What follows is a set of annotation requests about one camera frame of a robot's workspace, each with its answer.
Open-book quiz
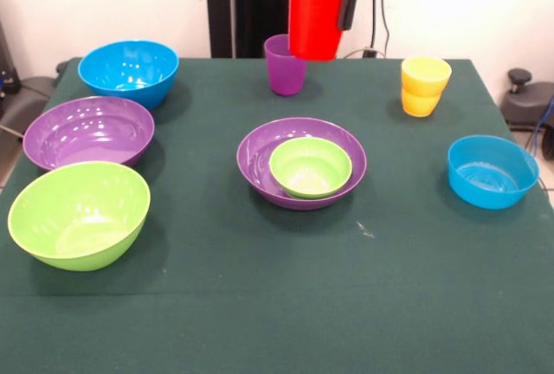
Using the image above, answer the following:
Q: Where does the red cup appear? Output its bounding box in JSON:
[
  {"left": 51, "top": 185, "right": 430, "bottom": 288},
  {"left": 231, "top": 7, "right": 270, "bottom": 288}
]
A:
[{"left": 287, "top": 0, "right": 349, "bottom": 62}]

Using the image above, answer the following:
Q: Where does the small green bowl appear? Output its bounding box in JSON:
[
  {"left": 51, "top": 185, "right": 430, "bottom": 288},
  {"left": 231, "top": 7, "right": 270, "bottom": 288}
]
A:
[{"left": 268, "top": 136, "right": 353, "bottom": 200}]

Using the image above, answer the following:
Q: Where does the purple bowl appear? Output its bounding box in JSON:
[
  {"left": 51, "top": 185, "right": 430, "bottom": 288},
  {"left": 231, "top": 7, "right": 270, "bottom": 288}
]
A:
[
  {"left": 235, "top": 116, "right": 368, "bottom": 210},
  {"left": 23, "top": 95, "right": 156, "bottom": 171}
]

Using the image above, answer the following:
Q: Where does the purple cup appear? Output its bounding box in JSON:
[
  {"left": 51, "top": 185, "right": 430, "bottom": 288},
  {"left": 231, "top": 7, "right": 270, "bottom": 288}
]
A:
[{"left": 263, "top": 34, "right": 309, "bottom": 97}]

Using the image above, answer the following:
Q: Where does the yellow cup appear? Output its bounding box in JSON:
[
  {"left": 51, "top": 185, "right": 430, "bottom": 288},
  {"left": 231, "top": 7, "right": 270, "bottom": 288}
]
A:
[{"left": 400, "top": 55, "right": 453, "bottom": 119}]

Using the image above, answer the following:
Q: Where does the large blue bowl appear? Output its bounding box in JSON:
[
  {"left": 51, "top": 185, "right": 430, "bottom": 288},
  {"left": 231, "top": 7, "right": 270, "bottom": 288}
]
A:
[{"left": 77, "top": 40, "right": 180, "bottom": 112}]

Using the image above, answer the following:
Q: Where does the small blue bowl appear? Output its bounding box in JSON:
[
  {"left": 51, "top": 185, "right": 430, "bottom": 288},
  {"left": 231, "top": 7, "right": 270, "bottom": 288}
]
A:
[{"left": 447, "top": 134, "right": 541, "bottom": 210}]

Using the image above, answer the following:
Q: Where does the dark green tablecloth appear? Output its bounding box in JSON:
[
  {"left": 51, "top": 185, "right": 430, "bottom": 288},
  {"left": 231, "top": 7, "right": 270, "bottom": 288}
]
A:
[{"left": 0, "top": 56, "right": 554, "bottom": 374}]

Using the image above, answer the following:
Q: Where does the black equipment rack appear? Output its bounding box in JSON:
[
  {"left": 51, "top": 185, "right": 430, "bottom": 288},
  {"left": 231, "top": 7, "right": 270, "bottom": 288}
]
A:
[{"left": 0, "top": 18, "right": 21, "bottom": 102}]

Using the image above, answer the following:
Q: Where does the large green bowl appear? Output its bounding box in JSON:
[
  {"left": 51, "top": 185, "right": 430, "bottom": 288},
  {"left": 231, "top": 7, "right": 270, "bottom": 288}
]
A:
[{"left": 7, "top": 161, "right": 151, "bottom": 272}]

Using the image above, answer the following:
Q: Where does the black wall cable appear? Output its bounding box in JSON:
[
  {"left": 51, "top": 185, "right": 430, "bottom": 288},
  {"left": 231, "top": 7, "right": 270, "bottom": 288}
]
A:
[{"left": 370, "top": 0, "right": 391, "bottom": 58}]

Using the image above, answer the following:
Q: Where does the grey pedestal foot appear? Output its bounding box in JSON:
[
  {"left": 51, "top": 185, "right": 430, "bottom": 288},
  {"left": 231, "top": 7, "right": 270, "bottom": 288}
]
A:
[
  {"left": 0, "top": 75, "right": 55, "bottom": 132},
  {"left": 499, "top": 68, "right": 554, "bottom": 132}
]

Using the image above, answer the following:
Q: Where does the blue floor cable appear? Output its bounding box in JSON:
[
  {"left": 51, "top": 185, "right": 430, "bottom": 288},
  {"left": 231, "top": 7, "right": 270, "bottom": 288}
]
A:
[{"left": 530, "top": 92, "right": 554, "bottom": 150}]

